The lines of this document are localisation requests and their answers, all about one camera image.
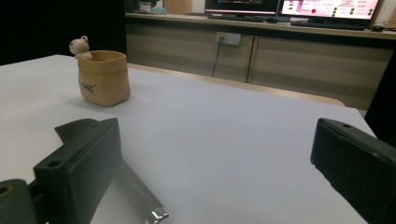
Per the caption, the pale tissue box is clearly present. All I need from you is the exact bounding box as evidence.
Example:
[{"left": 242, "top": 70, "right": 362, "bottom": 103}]
[{"left": 150, "top": 0, "right": 168, "bottom": 15}]

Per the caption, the dark power cable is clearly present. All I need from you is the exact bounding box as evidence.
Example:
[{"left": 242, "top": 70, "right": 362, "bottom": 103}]
[{"left": 211, "top": 37, "right": 224, "bottom": 77}]

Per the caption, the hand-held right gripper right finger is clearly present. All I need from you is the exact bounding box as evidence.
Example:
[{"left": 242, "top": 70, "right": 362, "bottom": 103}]
[{"left": 310, "top": 117, "right": 396, "bottom": 224}]

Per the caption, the black keyboard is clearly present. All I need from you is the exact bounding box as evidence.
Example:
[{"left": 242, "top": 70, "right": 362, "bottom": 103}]
[
  {"left": 290, "top": 20, "right": 367, "bottom": 32},
  {"left": 206, "top": 13, "right": 266, "bottom": 23}
]

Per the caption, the computer monitor with bright screen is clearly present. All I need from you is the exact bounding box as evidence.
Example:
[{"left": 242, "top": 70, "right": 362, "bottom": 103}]
[{"left": 279, "top": 0, "right": 383, "bottom": 21}]

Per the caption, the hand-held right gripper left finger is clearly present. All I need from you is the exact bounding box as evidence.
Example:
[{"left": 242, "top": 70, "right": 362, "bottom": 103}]
[{"left": 28, "top": 117, "right": 123, "bottom": 224}]

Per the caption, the tan ceramic pot with bear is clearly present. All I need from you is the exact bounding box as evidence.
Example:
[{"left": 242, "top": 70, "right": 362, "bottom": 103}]
[{"left": 68, "top": 35, "right": 132, "bottom": 107}]

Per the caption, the computer monitor with dark screen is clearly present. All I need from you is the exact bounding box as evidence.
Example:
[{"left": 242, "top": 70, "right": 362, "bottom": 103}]
[{"left": 204, "top": 0, "right": 280, "bottom": 17}]

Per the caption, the dark cloth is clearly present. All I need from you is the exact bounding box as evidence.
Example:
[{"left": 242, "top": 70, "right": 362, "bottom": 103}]
[{"left": 363, "top": 50, "right": 396, "bottom": 147}]

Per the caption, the long beige counter cabinet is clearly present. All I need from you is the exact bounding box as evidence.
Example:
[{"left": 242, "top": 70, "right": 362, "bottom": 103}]
[{"left": 125, "top": 12, "right": 396, "bottom": 111}]

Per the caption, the white wall socket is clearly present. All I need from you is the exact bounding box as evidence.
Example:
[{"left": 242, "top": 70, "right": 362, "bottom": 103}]
[{"left": 216, "top": 31, "right": 242, "bottom": 47}]

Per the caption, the brown cardboard box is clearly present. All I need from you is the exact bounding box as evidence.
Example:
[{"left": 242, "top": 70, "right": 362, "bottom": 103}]
[{"left": 163, "top": 0, "right": 192, "bottom": 15}]

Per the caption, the black curtain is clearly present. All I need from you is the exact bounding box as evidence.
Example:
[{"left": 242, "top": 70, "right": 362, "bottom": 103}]
[{"left": 0, "top": 0, "right": 127, "bottom": 66}]

